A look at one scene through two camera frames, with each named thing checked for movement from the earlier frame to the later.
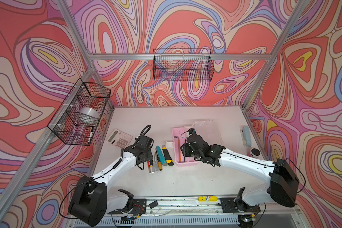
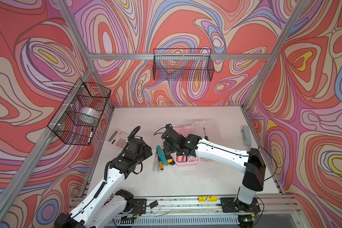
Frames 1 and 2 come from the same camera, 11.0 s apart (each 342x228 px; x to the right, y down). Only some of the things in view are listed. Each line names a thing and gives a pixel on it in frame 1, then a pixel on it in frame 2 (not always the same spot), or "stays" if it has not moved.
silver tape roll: (90, 111) stays
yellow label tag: (213, 198) stays
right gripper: (186, 153) → (166, 147)
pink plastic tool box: (210, 129) stays
